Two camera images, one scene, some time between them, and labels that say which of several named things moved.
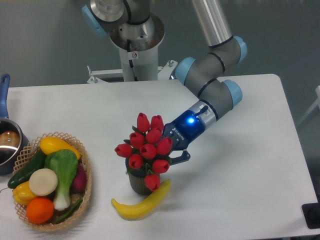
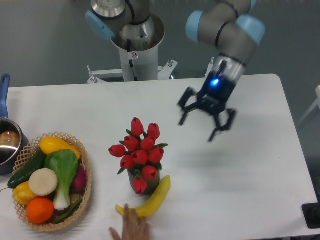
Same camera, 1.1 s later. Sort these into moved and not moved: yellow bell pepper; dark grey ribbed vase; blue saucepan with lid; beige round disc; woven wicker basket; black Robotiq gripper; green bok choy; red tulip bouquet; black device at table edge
Moved: red tulip bouquet; black Robotiq gripper; dark grey ribbed vase
Not moved: green bok choy; woven wicker basket; beige round disc; yellow bell pepper; blue saucepan with lid; black device at table edge
